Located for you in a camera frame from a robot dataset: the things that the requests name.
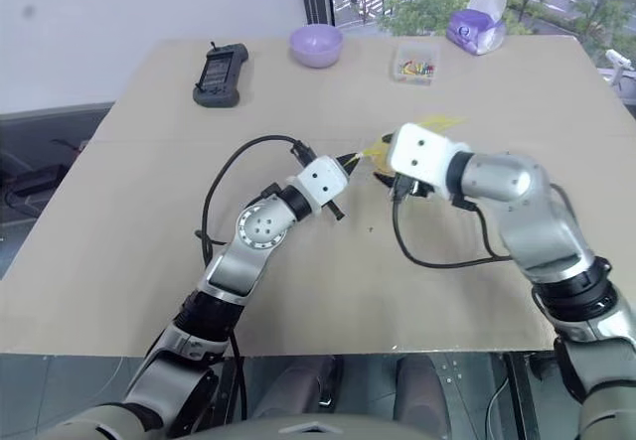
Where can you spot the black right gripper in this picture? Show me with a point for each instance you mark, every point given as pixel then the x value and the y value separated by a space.
pixel 412 188

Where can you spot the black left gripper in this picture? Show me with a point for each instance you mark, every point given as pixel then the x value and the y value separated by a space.
pixel 335 210

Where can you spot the clear yellow zip bag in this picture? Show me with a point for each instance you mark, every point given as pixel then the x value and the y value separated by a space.
pixel 370 154

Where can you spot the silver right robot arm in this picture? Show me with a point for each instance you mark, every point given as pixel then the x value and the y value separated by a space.
pixel 522 201

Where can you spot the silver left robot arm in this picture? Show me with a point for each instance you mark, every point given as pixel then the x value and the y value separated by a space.
pixel 258 226

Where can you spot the clear box of coloured pins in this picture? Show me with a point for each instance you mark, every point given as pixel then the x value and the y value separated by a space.
pixel 416 65

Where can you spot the purple plastic bowl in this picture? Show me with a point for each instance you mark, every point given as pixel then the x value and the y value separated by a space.
pixel 316 45

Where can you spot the black handheld controller device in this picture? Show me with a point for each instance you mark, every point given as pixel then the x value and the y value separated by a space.
pixel 221 77

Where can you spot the purple tissue pack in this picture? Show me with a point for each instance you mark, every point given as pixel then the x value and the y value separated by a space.
pixel 472 30

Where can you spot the dark rounded shape under table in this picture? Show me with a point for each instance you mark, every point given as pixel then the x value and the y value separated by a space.
pixel 425 395
pixel 303 385

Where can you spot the white device at table edge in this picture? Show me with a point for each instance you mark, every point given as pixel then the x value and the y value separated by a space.
pixel 618 65

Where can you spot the black table leg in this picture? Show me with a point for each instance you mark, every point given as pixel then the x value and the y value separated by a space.
pixel 514 395

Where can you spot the black power strip on floor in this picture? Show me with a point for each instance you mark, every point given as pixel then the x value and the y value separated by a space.
pixel 37 179

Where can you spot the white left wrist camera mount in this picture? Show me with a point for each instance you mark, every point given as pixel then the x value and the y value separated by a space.
pixel 323 179

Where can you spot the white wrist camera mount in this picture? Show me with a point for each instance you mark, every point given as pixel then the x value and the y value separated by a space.
pixel 422 154
pixel 323 179

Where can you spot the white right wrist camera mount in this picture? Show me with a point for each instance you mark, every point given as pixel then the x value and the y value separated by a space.
pixel 422 154

